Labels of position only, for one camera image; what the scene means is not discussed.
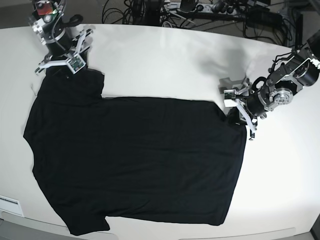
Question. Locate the black box on floor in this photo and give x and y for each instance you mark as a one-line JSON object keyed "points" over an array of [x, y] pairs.
{"points": [[264, 18]]}

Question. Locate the white power strip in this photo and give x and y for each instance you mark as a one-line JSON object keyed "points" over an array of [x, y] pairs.
{"points": [[219, 7]]}

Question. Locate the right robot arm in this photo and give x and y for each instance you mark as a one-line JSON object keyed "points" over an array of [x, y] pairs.
{"points": [[51, 12]]}

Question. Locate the black T-shirt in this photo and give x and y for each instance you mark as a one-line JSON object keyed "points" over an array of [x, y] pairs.
{"points": [[146, 158]]}

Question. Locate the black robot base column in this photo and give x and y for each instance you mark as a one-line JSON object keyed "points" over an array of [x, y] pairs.
{"points": [[147, 12]]}

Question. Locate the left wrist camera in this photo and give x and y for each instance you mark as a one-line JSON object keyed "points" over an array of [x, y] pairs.
{"points": [[229, 98]]}

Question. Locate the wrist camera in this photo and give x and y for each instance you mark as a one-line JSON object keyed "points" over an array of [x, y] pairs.
{"points": [[229, 98], [76, 63]]}

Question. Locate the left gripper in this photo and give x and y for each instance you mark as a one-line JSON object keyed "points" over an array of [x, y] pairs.
{"points": [[248, 105]]}

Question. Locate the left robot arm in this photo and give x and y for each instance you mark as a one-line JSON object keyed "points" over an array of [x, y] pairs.
{"points": [[288, 75]]}

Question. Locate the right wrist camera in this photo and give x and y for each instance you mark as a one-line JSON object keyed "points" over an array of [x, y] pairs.
{"points": [[76, 63]]}

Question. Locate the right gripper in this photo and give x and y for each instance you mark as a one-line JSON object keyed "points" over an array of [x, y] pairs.
{"points": [[60, 47]]}

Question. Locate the white label plate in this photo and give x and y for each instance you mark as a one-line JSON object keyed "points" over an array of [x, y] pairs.
{"points": [[11, 206]]}

